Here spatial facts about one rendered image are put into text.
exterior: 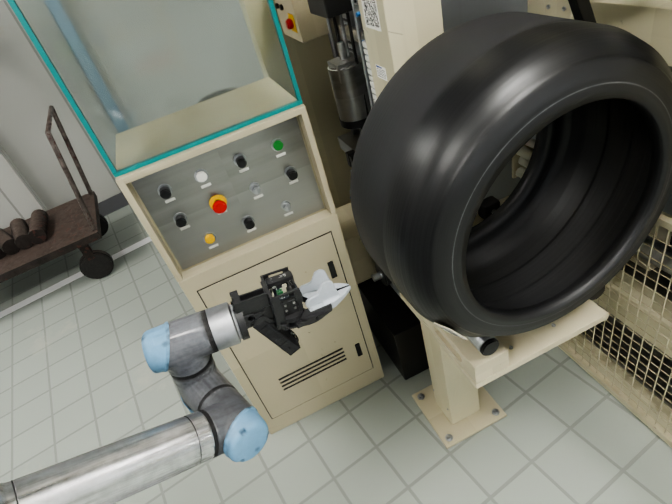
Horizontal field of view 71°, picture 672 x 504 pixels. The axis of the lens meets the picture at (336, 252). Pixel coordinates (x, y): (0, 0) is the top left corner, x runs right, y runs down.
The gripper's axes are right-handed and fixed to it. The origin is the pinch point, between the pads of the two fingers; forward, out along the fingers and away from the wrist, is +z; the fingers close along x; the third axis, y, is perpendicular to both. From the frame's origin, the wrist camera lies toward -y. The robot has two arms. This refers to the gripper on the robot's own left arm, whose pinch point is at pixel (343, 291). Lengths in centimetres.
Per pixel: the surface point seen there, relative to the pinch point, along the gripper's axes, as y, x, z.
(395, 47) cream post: 33, 28, 28
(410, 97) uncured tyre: 31.0, 4.2, 17.5
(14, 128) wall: -41, 341, -128
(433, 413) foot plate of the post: -110, 36, 40
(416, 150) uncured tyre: 26.2, -4.9, 13.3
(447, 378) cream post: -80, 28, 41
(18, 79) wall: -10, 344, -111
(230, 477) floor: -121, 54, -43
